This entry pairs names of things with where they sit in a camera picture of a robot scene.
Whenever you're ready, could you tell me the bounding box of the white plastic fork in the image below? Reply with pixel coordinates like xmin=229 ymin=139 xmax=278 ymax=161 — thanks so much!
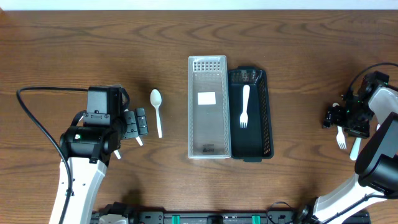
xmin=239 ymin=85 xmax=250 ymax=129
xmin=336 ymin=126 xmax=346 ymax=149

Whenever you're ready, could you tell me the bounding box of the white plastic spoon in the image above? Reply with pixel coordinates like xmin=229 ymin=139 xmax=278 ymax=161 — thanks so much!
xmin=349 ymin=138 xmax=362 ymax=161
xmin=150 ymin=89 xmax=162 ymax=138

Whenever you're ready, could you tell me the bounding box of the clear plastic basket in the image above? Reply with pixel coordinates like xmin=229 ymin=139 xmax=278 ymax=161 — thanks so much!
xmin=188 ymin=55 xmax=231 ymax=159

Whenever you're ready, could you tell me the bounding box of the black plastic basket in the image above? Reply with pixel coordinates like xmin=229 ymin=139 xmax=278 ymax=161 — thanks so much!
xmin=228 ymin=66 xmax=274 ymax=162

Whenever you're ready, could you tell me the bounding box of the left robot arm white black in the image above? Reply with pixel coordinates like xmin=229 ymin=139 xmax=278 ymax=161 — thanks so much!
xmin=50 ymin=106 xmax=148 ymax=223

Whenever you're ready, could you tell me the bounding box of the white utensil under left arm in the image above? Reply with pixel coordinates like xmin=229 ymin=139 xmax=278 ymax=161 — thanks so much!
xmin=114 ymin=150 xmax=121 ymax=159

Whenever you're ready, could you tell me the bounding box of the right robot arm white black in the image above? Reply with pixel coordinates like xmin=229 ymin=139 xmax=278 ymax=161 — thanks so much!
xmin=311 ymin=87 xmax=397 ymax=223

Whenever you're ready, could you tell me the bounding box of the white utensil under left gripper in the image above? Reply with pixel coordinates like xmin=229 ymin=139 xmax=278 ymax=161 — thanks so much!
xmin=136 ymin=136 xmax=144 ymax=146

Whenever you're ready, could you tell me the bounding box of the white label in clear basket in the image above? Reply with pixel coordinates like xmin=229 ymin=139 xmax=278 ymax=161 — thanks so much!
xmin=197 ymin=92 xmax=216 ymax=105

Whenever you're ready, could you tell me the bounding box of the black mounting rail front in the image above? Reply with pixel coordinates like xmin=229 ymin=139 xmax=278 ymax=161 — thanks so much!
xmin=88 ymin=202 xmax=297 ymax=224

